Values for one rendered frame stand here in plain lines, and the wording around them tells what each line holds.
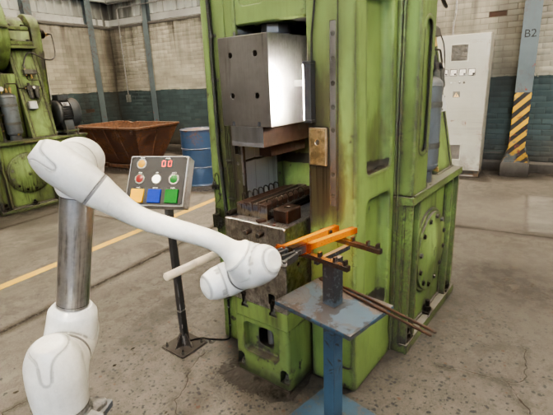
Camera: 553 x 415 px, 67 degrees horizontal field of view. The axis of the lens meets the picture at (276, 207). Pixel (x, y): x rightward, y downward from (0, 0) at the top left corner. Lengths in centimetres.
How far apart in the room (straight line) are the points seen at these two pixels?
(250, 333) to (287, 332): 33
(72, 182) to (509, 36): 707
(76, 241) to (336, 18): 130
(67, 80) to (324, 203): 952
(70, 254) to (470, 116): 633
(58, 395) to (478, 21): 730
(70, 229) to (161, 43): 943
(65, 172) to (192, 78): 897
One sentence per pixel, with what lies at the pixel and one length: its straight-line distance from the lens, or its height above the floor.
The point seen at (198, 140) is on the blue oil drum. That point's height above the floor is 73.
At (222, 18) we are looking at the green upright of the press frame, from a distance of 230.
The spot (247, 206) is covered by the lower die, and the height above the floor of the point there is 97.
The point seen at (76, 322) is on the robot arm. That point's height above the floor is 85.
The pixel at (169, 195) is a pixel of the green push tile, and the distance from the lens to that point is 228.
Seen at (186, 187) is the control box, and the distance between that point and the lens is 228.
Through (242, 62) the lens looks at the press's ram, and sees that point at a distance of 201.
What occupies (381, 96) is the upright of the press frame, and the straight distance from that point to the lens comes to 220.
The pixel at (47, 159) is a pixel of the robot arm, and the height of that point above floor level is 140.
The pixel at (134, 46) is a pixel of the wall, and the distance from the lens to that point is 1133.
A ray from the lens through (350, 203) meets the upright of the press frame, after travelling 194.
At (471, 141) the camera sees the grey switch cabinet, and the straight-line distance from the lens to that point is 713.
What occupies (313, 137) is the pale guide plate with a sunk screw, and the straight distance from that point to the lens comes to 194.
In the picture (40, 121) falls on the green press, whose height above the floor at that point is 116.
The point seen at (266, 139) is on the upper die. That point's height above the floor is 131.
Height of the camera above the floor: 157
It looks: 17 degrees down
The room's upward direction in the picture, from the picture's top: 2 degrees counter-clockwise
